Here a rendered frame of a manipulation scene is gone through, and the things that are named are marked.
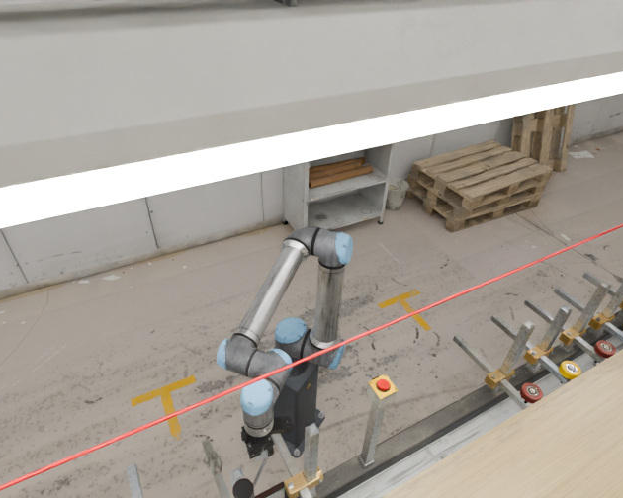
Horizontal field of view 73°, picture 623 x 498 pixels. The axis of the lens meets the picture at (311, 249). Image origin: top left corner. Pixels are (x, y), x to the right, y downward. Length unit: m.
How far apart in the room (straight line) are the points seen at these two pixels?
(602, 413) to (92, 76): 2.08
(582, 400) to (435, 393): 1.12
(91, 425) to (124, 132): 2.86
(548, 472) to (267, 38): 1.78
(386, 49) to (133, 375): 2.99
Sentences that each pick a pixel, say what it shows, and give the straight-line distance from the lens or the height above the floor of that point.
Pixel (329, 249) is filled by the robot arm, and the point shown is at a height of 1.41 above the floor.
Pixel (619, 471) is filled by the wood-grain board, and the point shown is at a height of 0.90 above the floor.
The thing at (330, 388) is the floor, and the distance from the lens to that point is 2.91.
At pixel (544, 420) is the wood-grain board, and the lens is 2.00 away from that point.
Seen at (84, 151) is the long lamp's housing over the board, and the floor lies 2.34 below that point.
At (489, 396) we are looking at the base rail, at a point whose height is 0.70.
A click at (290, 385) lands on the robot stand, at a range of 2.19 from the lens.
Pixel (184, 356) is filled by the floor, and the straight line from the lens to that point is 3.15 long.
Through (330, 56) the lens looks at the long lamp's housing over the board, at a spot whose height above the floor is 2.36.
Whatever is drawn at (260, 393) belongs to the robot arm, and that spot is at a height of 1.36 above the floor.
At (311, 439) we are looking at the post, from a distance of 1.44.
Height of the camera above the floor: 2.42
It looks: 38 degrees down
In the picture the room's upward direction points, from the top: 2 degrees clockwise
